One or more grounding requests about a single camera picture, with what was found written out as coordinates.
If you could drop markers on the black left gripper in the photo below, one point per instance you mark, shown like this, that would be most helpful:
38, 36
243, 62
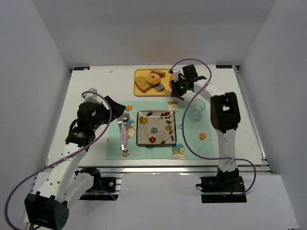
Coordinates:
108, 109

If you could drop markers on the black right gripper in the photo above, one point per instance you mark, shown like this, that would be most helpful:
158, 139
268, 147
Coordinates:
177, 86

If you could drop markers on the steel spatula wooden handle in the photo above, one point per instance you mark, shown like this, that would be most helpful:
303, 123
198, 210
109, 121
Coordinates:
161, 88

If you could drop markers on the pink sugared donut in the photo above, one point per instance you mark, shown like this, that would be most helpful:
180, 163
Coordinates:
153, 79

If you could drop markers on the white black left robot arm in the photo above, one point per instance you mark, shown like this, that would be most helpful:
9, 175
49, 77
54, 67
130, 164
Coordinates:
49, 207

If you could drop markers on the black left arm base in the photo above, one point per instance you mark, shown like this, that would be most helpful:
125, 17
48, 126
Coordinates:
104, 188

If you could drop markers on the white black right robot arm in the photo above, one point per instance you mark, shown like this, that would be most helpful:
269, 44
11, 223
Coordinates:
224, 111

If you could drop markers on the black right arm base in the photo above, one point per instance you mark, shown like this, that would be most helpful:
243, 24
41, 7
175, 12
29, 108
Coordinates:
225, 187

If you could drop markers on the small brown bread piece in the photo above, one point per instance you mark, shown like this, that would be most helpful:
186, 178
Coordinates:
160, 73

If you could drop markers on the sliced loaf bread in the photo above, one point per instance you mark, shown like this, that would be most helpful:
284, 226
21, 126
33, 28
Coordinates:
142, 84

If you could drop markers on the silver fork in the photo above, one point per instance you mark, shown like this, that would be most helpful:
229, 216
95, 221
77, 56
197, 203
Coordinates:
119, 120

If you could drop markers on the yellow plastic tray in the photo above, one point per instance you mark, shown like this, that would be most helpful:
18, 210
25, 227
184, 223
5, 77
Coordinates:
153, 92

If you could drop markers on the clear drinking glass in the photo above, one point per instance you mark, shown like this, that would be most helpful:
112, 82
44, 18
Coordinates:
196, 108

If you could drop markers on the square floral ceramic plate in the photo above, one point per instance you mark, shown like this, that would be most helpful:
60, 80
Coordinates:
156, 128

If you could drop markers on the dark blue table label right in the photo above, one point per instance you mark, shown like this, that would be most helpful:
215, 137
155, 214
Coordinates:
223, 66

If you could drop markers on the dark blue table label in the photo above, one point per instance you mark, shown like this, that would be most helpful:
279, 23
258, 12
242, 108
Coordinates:
223, 66
81, 68

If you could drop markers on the mint green cartoon placemat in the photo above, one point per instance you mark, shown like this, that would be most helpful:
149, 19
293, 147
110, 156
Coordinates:
192, 134

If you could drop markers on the dark blue table label left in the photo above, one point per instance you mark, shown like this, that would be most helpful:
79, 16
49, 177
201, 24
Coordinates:
81, 68

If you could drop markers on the silver spoon pink handle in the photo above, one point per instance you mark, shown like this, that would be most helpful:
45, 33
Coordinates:
123, 116

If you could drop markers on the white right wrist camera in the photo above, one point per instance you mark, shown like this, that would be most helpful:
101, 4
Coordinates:
175, 72

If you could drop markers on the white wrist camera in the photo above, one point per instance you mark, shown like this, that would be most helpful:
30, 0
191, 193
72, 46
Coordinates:
175, 72
92, 95

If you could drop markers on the silver knife pink handle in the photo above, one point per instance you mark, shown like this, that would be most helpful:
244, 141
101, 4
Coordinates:
126, 123

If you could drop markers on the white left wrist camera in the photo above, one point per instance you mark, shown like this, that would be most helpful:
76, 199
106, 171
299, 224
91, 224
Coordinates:
92, 95

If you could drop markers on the aluminium frame rail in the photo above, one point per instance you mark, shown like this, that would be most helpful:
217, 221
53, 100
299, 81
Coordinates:
207, 169

